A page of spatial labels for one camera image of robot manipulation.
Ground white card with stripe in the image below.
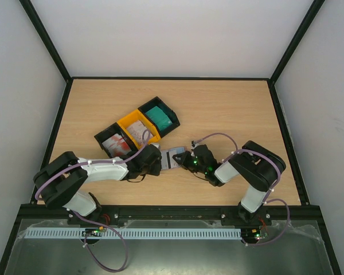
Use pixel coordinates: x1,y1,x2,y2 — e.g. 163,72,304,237
163,150,179,170

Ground white pink card stack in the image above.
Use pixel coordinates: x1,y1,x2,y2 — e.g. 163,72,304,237
126,120,157,146

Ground yellow bin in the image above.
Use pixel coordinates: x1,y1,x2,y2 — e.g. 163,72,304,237
117,109,161,149

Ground black bin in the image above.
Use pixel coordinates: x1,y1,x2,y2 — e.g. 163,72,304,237
94,123,138,158
138,96,180,138

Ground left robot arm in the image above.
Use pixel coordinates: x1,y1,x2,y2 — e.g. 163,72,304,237
33,144,162,217

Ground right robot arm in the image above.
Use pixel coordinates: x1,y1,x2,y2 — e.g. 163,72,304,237
173,140,286,225

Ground teal card stack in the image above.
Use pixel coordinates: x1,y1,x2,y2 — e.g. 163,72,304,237
146,106,173,131

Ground red white card stack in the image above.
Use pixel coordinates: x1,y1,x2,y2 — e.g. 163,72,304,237
102,133,131,158

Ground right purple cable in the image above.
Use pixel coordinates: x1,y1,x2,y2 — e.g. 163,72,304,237
192,132,291,248

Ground grey slotted cable duct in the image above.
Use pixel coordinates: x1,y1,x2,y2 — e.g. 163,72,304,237
24,227,241,240

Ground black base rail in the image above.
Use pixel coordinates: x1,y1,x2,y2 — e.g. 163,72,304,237
17,202,322,225

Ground black enclosure frame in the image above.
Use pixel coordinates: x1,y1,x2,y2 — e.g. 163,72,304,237
0,0,341,274

